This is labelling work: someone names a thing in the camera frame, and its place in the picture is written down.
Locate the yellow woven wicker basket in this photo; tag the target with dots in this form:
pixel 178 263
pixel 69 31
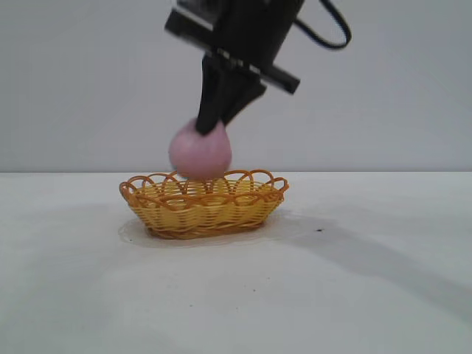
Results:
pixel 206 217

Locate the pink peach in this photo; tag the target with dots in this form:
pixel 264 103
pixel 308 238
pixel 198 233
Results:
pixel 201 155

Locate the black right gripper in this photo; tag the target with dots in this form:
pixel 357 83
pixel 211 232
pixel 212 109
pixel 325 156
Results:
pixel 254 29

